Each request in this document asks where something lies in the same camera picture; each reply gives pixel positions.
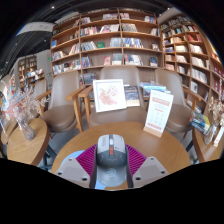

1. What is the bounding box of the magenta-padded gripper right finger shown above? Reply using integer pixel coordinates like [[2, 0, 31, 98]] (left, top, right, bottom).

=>
[[124, 144, 170, 189]]

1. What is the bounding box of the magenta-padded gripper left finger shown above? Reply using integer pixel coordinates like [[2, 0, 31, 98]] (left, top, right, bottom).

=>
[[54, 144, 99, 190]]

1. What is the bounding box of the grey computer mouse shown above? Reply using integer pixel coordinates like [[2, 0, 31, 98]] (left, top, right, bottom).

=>
[[95, 133, 129, 188]]

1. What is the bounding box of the round light blue mouse pad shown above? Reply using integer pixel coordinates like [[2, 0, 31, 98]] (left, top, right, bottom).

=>
[[63, 149, 108, 192]]

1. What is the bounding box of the round wooden side table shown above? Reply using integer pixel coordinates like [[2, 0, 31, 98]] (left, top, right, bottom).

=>
[[192, 124, 224, 164], [6, 118, 51, 167]]

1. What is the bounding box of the white red sign, wooden base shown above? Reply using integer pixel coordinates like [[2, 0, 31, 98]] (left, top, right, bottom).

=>
[[143, 89, 175, 139]]

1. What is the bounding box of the glass vase with pink flowers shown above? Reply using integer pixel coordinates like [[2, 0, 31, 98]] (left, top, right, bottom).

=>
[[6, 84, 48, 142]]

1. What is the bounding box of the brown leather wooden armchair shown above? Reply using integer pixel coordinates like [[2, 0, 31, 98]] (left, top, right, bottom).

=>
[[78, 65, 151, 129], [34, 70, 88, 134], [146, 68, 203, 139]]

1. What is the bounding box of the stack of books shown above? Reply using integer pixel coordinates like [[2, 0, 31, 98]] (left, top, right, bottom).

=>
[[189, 111, 212, 135]]

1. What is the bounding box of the white red slanted table sign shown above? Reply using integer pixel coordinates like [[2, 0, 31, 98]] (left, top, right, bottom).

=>
[[213, 124, 224, 148]]

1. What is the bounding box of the dark cover book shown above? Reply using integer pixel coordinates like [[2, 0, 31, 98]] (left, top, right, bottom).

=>
[[123, 85, 141, 108]]

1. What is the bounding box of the light blue book stack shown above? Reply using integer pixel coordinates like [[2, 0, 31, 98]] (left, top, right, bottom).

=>
[[139, 81, 172, 94]]

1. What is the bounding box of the white framed floral picture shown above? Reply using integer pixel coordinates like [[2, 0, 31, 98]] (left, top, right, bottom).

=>
[[92, 78, 128, 114]]

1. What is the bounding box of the distant wooden bookshelf unit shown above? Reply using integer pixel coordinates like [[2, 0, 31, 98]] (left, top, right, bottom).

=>
[[17, 54, 46, 88]]

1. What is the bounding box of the curved wooden bookshelf unit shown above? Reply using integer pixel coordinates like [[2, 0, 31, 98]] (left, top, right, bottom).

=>
[[159, 13, 224, 116]]

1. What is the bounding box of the wide wooden bookshelf unit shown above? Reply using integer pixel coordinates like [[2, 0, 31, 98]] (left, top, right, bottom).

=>
[[49, 8, 164, 84]]

